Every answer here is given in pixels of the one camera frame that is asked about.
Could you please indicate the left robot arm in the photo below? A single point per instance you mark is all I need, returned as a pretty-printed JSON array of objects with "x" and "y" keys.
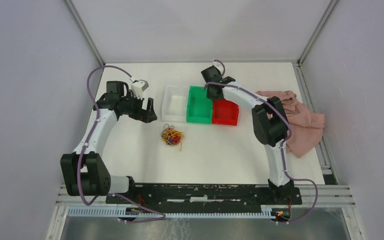
[{"x": 84, "y": 171}]

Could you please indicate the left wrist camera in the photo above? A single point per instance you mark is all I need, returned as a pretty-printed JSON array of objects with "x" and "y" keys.
[{"x": 138, "y": 88}]

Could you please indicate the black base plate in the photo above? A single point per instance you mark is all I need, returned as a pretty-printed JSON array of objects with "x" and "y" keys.
[{"x": 176, "y": 198}]

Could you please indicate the green plastic bin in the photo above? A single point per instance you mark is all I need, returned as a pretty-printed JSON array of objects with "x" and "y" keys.
[{"x": 199, "y": 107}]

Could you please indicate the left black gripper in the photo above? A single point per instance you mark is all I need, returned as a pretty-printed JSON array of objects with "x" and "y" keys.
[{"x": 146, "y": 116}]

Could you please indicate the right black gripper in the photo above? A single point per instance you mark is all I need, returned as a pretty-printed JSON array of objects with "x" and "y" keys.
[{"x": 210, "y": 95}]

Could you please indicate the red plastic bin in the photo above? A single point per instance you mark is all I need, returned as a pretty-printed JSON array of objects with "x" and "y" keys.
[{"x": 225, "y": 112}]

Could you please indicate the white slotted cable duct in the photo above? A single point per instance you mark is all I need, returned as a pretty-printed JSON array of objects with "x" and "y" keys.
[{"x": 127, "y": 212}]

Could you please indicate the pink cloth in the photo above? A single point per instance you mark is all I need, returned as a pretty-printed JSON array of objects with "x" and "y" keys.
[{"x": 307, "y": 126}]

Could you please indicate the clear plastic bin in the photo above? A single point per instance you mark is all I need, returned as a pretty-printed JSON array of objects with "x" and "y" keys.
[{"x": 174, "y": 104}]

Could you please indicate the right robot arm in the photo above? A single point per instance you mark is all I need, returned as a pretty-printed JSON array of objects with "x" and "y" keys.
[{"x": 269, "y": 121}]

